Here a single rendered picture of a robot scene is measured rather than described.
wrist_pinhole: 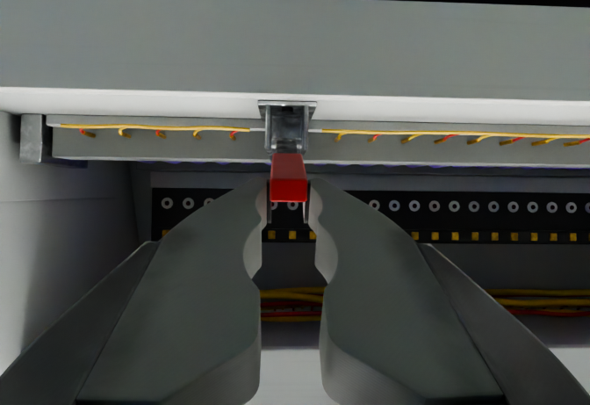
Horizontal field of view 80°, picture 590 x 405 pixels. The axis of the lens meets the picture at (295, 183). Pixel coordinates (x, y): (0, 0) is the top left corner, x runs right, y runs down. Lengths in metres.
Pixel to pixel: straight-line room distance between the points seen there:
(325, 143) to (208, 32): 0.09
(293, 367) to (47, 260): 0.18
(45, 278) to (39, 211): 0.05
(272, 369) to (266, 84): 0.17
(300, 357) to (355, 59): 0.18
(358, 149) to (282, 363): 0.14
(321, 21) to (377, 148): 0.09
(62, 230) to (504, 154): 0.30
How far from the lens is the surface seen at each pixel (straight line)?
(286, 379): 0.25
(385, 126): 0.22
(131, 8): 0.19
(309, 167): 0.33
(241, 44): 0.17
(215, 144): 0.22
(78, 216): 0.33
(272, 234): 0.35
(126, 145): 0.23
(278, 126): 0.20
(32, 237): 0.28
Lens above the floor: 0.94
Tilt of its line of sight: 19 degrees up
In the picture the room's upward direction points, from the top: 178 degrees counter-clockwise
